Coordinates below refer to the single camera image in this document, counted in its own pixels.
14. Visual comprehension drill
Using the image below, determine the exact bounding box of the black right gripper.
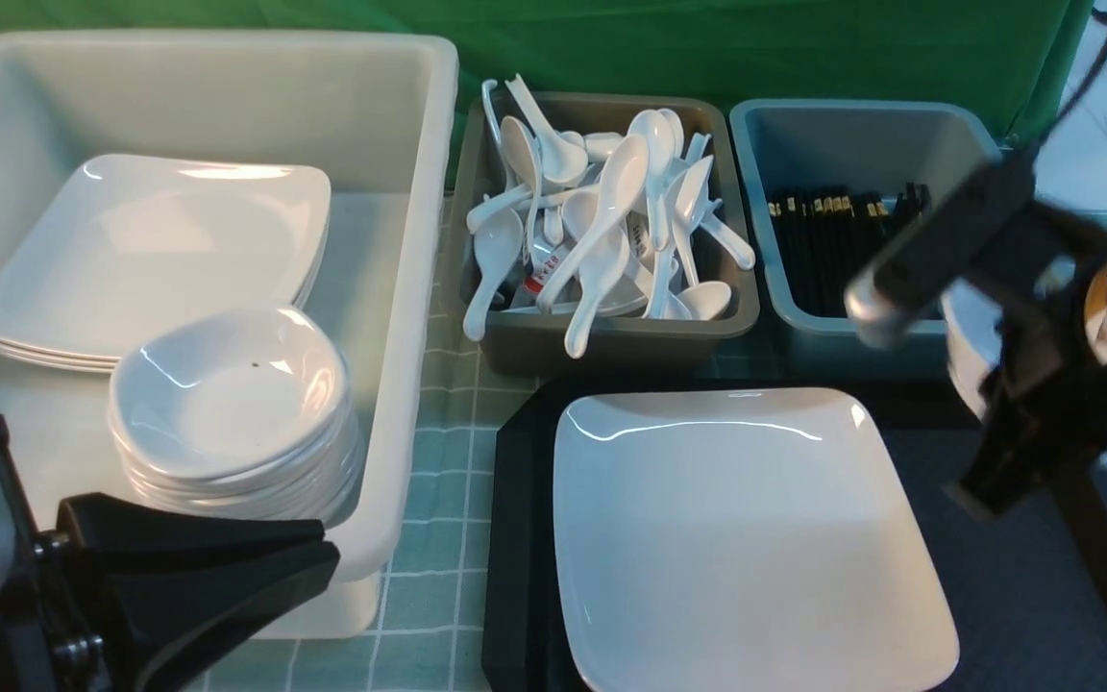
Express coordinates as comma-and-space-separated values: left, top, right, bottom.
845, 149, 1107, 517

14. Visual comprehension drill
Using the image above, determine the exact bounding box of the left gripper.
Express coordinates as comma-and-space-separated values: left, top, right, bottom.
0, 415, 341, 691

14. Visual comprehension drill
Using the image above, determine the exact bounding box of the large white square plate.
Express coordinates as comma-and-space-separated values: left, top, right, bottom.
551, 388, 961, 691

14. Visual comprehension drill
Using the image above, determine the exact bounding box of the small white square bowl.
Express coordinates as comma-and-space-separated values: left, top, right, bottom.
941, 280, 1001, 419

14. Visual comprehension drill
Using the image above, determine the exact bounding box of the stack of white small bowls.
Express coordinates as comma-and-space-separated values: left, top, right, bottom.
107, 307, 366, 525

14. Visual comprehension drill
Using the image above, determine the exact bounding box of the black plastic serving tray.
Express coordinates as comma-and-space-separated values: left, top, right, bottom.
480, 376, 1107, 691

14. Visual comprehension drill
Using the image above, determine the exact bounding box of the green checkered table mat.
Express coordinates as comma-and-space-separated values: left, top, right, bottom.
179, 192, 1107, 692

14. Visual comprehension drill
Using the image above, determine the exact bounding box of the bundle of black chopsticks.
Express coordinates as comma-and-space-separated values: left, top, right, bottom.
766, 183, 932, 318

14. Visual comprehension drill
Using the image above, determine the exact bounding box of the green backdrop cloth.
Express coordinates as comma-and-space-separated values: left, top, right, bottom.
0, 1, 1088, 144

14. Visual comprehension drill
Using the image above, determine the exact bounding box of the blue-grey plastic bin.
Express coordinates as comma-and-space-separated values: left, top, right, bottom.
728, 99, 1000, 381

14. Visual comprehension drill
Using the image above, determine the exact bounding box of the stack of white square plates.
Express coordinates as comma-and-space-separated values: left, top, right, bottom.
0, 154, 332, 373

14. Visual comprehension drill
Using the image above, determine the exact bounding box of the large white plastic tub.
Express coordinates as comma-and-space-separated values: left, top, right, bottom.
0, 30, 458, 639

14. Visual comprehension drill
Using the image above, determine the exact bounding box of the olive-grey plastic spoon bin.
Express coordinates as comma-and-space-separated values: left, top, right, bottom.
438, 92, 761, 376

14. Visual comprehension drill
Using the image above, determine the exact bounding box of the pile of white soup spoons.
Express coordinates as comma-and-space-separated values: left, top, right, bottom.
458, 76, 757, 359

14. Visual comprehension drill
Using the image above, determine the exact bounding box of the black cable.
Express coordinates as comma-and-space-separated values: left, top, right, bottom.
1034, 0, 1107, 155

